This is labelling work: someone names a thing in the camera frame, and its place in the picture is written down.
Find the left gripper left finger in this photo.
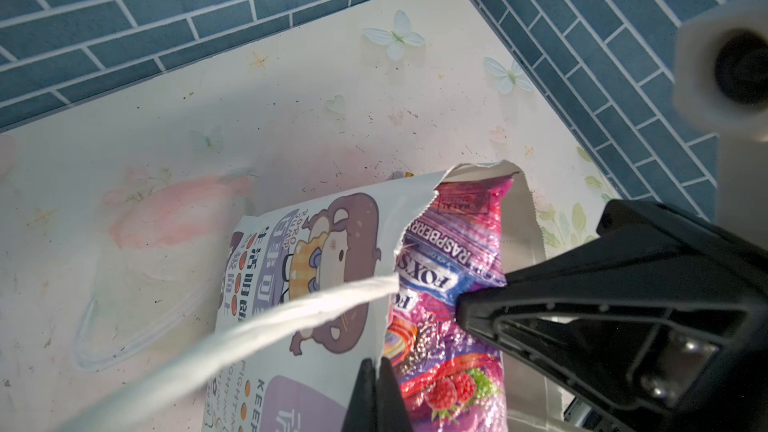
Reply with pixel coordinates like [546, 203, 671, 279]
[341, 358, 377, 432]

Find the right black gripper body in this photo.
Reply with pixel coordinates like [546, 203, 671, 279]
[593, 199, 768, 325]

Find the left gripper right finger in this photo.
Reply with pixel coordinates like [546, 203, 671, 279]
[377, 357, 413, 432]

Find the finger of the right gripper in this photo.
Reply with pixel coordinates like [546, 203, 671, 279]
[457, 253, 767, 431]

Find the purple Fox's raspberry candy bag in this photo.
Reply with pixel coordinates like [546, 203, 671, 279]
[383, 176, 514, 431]

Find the white patterned paper bag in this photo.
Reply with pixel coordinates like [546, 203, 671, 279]
[65, 161, 545, 431]

